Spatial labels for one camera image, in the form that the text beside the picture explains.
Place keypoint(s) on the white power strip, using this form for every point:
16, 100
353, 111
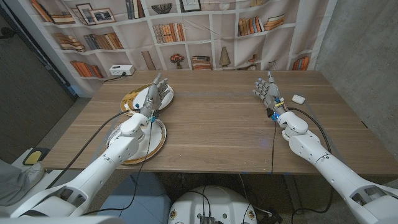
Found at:
119, 70

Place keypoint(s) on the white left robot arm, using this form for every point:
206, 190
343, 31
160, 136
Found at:
102, 165

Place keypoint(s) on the person in grey trousers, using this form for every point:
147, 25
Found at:
12, 183

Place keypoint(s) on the grey table leg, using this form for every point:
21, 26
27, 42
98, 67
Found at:
292, 193

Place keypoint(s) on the yellow and black foot pedal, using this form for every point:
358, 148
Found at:
33, 157

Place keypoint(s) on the white AirPods case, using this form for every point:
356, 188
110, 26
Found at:
298, 99

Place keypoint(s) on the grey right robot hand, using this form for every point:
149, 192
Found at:
272, 93

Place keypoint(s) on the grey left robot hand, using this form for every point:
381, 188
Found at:
154, 96

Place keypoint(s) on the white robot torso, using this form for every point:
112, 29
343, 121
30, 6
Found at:
217, 205

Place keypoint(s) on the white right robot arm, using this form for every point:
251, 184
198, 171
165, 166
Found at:
326, 165

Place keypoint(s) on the white gold-rimmed plate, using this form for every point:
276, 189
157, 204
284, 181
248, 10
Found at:
155, 137
138, 99

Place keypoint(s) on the printed bookshelf backdrop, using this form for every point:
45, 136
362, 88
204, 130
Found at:
199, 37

